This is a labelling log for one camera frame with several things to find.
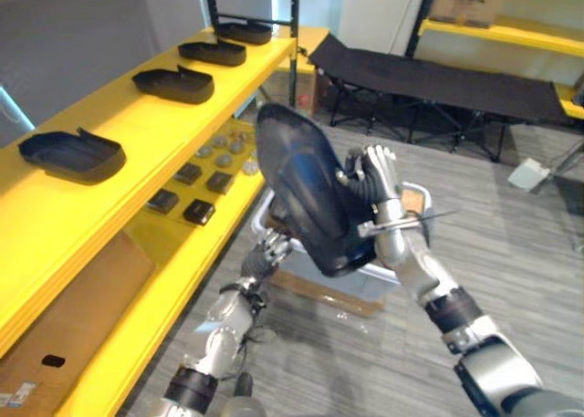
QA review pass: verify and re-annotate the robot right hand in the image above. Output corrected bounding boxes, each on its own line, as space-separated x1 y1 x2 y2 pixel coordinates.
336 143 402 206

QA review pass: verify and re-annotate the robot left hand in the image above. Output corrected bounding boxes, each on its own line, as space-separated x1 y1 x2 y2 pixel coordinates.
240 228 294 282

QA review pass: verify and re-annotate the black plastic housing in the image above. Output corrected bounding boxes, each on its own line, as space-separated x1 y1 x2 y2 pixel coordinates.
254 102 380 279
131 65 215 106
214 19 274 47
17 126 128 186
177 39 248 68

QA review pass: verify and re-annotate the yellow lower shelf board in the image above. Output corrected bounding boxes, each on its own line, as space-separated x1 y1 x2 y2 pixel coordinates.
54 170 266 417

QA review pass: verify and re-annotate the yellow shelf board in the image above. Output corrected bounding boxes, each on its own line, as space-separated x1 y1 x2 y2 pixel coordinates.
54 170 266 417
0 26 297 359

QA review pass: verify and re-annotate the grey plastic bin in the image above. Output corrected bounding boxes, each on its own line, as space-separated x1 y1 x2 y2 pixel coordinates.
250 182 434 300

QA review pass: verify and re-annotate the flat brown cardboard sheet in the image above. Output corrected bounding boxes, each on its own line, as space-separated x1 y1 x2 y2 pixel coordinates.
267 270 385 318

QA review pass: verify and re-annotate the small black box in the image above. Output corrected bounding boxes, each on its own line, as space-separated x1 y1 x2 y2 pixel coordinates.
173 162 203 186
146 189 181 215
182 198 217 227
205 171 235 195

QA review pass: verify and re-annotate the black folding cot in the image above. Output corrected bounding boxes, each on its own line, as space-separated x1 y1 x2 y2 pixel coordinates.
308 34 569 163

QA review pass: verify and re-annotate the white flat device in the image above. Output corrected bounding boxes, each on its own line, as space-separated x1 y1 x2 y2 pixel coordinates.
506 157 551 193

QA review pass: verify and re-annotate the white panel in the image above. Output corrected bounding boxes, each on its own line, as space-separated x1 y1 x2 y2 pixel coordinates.
336 0 431 57

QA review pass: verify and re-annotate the large brown cardboard box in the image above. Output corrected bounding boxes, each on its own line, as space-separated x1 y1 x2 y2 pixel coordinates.
0 232 157 410

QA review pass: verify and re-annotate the Galanz cardboard box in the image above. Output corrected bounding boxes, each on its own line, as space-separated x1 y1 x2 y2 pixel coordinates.
430 0 510 30

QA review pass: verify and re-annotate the black shelf upright frame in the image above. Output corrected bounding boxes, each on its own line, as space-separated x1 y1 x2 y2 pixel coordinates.
203 0 302 110

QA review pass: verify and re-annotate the black shelf post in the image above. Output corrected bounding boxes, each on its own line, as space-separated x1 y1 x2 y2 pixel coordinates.
404 0 440 58

